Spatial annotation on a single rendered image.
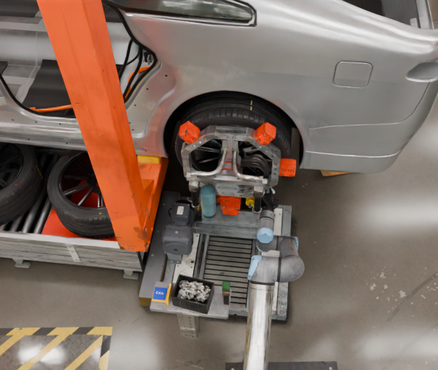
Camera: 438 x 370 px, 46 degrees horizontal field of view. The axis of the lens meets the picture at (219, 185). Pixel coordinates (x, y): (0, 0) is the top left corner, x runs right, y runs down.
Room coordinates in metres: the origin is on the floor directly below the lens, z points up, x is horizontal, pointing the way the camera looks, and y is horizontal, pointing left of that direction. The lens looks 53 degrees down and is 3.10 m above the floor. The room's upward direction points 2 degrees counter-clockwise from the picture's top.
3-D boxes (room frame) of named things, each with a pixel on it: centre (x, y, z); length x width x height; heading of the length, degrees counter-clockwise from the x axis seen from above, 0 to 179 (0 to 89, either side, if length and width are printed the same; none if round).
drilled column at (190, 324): (1.25, 0.21, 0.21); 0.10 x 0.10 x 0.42; 81
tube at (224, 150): (1.76, 0.05, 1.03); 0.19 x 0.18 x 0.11; 171
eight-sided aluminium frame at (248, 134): (1.87, -0.07, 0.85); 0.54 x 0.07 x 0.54; 81
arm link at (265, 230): (1.57, -0.25, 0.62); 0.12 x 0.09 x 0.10; 171
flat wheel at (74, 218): (2.09, 0.77, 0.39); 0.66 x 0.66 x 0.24
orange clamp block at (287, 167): (1.83, -0.38, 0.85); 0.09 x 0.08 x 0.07; 81
